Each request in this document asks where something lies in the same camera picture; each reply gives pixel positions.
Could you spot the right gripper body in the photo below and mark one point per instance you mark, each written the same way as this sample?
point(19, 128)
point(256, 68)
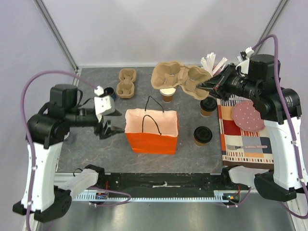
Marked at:
point(223, 82)

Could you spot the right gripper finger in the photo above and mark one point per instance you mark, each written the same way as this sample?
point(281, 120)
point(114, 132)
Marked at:
point(225, 73)
point(207, 86)

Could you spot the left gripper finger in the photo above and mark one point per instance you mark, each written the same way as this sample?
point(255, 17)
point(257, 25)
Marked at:
point(111, 113)
point(111, 131)

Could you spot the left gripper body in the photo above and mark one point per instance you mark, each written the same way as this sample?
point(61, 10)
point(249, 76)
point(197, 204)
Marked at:
point(100, 129)

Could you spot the black cup lid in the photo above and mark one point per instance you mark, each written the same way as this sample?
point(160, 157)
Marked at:
point(203, 134)
point(209, 104)

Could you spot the orange paper bag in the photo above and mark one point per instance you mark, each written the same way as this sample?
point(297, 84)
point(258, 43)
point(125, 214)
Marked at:
point(152, 131)

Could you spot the brown paper cup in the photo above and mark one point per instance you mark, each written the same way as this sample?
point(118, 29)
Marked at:
point(205, 112)
point(167, 94)
point(201, 143)

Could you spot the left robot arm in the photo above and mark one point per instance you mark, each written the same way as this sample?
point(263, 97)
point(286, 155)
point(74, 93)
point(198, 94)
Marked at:
point(47, 130)

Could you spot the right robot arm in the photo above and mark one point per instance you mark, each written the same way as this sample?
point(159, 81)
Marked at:
point(280, 110)

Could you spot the dark blue mug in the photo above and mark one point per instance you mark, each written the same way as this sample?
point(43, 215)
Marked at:
point(111, 92)

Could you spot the cardboard cup carrier stack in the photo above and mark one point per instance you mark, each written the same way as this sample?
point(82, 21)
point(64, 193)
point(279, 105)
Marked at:
point(125, 88)

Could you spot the pink dotted plate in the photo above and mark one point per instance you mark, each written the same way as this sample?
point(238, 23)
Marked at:
point(247, 117)

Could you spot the patterned orange cloth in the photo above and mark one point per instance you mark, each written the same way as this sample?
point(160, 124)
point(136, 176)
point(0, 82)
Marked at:
point(242, 148)

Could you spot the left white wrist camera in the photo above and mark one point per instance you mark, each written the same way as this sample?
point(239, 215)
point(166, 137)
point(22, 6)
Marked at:
point(103, 105)

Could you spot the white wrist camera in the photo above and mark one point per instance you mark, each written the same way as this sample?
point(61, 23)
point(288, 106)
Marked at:
point(244, 57)
point(103, 105)

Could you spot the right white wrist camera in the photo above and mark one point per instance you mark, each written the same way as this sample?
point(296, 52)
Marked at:
point(244, 57)

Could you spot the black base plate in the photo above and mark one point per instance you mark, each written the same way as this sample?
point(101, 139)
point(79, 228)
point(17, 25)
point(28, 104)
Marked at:
point(167, 184)

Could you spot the aluminium cable duct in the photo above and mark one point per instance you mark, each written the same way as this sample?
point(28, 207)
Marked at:
point(94, 196)

